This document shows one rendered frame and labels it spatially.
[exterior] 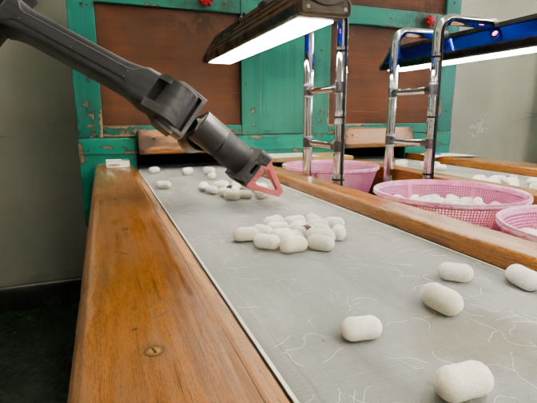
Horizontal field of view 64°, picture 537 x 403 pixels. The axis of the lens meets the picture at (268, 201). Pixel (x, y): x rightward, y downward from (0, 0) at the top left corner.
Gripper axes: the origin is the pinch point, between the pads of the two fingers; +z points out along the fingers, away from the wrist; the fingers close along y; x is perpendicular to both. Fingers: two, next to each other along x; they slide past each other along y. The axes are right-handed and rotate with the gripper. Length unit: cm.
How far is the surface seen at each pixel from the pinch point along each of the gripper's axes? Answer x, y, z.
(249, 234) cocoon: 9.6, -23.0, -9.4
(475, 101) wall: -151, 148, 139
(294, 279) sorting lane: 10.5, -36.6, -8.5
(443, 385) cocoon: 10, -57, -9
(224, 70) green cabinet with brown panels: -26, 61, -13
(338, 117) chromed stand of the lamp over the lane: -20.2, 3.8, 2.5
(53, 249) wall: 72, 145, -11
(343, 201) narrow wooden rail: -5.0, -9.2, 7.4
